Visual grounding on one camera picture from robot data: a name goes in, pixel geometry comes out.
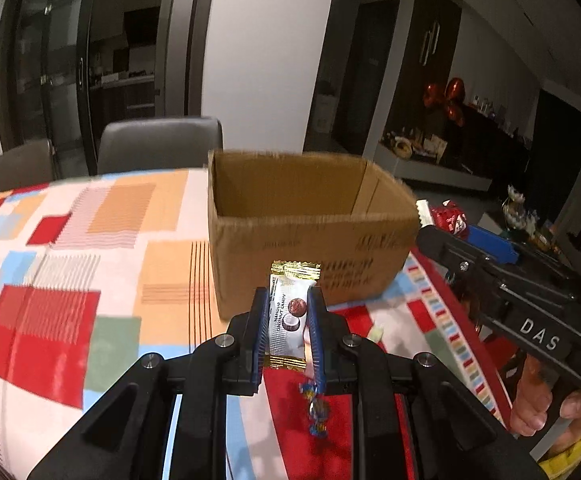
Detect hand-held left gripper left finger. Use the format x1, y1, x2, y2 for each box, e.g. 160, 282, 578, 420
25, 287, 270, 480

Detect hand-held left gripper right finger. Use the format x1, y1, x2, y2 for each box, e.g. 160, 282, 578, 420
307, 287, 546, 480

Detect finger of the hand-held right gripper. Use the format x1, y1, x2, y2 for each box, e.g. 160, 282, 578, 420
417, 225, 501, 311
468, 225, 521, 266

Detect white gold-ended candy packet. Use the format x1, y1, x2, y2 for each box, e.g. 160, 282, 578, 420
268, 260, 321, 372

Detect red snack packet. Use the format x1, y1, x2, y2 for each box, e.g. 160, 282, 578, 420
417, 199, 470, 239

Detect brown cardboard box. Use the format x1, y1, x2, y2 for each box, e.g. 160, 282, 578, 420
206, 149, 421, 322

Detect person's right forearm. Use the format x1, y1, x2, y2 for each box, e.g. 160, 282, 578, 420
541, 415, 581, 480

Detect person's right hand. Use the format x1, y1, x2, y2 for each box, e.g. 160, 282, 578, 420
509, 357, 581, 458

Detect white lotus ornament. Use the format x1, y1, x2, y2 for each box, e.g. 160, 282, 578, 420
501, 185, 536, 233

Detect blue twist-wrapped candy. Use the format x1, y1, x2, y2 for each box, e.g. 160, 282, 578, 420
298, 382, 331, 442

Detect white low sideboard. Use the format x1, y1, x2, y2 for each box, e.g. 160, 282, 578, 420
375, 140, 494, 193

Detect red foil balloon bunch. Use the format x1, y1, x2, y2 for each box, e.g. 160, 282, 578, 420
423, 77, 469, 128

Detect dark interior door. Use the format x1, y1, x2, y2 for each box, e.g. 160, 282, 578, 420
338, 0, 401, 156

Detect grey upholstered chair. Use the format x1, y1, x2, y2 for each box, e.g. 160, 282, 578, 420
0, 139, 56, 193
96, 116, 224, 176

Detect colourful patchwork tablecloth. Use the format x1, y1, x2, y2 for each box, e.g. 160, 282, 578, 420
0, 167, 521, 480

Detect tall dark cabinet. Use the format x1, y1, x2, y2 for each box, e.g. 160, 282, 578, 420
395, 0, 464, 136

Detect dark-framed sliding glass door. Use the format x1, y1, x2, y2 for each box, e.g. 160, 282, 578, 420
0, 0, 211, 176

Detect dark wall unit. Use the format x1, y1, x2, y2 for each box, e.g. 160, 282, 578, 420
465, 90, 581, 231

